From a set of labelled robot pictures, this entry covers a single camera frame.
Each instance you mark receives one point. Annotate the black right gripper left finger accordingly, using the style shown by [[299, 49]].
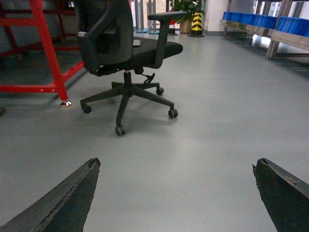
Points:
[[62, 209]]

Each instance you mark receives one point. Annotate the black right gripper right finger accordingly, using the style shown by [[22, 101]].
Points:
[[285, 196]]

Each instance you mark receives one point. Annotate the small blue bins on shelf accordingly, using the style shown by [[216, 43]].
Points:
[[291, 25]]

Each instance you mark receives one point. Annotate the metal shelf rack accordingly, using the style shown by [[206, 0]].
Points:
[[276, 37]]

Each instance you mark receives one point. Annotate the black office chair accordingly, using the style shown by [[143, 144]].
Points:
[[107, 45]]

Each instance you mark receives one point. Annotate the yellow black striped bollard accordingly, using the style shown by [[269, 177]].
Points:
[[196, 29]]

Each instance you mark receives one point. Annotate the red white traffic cone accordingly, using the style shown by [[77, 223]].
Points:
[[172, 28]]

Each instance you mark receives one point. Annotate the potted green plant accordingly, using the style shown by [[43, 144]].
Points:
[[188, 6]]

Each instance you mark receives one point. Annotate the red metal frame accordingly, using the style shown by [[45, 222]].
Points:
[[37, 53]]

